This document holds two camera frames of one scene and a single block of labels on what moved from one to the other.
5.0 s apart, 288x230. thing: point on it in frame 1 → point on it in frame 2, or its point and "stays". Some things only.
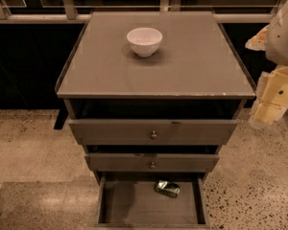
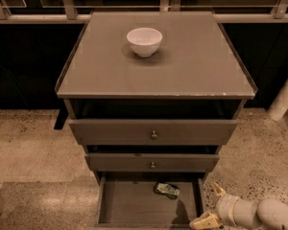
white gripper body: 283,38 → 224,208
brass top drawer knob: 154,135 stays
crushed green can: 167,188 stays
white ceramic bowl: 144,41 stays
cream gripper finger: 276,90 → 207,221
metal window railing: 68,12 stays
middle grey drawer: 152,162 stays
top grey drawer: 153,132 stays
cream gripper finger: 259,41 → 219,190
